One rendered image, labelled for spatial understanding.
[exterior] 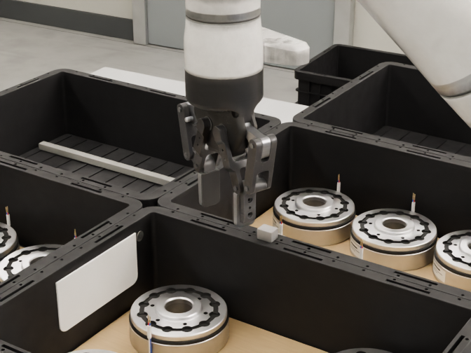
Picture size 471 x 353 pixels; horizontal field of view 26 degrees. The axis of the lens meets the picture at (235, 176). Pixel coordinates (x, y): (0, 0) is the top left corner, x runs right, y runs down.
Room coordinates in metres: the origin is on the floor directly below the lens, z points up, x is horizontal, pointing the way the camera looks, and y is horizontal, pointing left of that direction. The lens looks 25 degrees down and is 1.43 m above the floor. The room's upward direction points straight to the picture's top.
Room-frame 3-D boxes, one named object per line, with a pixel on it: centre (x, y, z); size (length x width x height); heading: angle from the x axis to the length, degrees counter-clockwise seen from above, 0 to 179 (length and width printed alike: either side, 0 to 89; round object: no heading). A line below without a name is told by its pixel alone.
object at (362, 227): (1.09, -0.19, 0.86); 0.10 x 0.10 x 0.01
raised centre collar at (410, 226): (1.09, -0.19, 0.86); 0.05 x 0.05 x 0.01
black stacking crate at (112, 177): (1.25, 0.18, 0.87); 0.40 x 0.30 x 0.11; 57
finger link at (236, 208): (0.90, -0.01, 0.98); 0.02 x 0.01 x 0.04; 126
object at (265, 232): (0.93, -0.03, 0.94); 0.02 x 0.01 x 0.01; 57
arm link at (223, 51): (0.94, 0.00, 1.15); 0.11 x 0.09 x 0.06; 126
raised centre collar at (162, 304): (0.90, 0.06, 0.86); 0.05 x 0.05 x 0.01
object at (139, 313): (0.90, 0.06, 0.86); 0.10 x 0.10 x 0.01
